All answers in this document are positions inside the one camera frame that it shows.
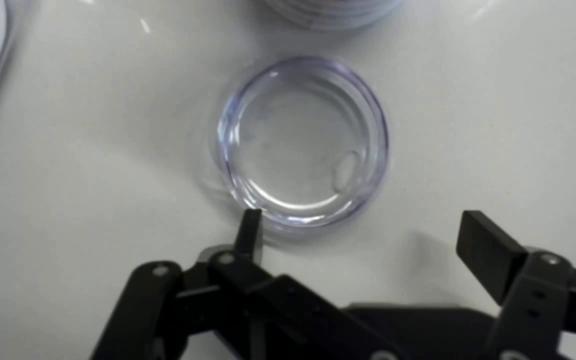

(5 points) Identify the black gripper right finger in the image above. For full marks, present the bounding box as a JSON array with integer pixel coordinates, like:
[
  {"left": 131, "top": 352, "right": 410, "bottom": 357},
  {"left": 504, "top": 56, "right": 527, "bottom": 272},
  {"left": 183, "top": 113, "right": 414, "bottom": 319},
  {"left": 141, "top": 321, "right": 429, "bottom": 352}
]
[{"left": 455, "top": 211, "right": 576, "bottom": 360}]

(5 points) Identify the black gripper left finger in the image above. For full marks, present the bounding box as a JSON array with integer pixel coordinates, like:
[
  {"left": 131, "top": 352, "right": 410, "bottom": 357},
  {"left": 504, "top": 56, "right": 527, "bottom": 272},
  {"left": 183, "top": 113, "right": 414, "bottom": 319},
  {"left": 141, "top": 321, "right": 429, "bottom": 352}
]
[{"left": 90, "top": 211, "right": 402, "bottom": 360}]

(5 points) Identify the clear round plastic lid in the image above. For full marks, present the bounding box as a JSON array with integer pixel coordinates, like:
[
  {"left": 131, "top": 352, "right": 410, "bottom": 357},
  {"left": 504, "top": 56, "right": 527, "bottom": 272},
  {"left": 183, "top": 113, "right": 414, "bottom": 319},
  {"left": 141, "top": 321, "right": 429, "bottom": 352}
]
[{"left": 214, "top": 56, "right": 390, "bottom": 234}]

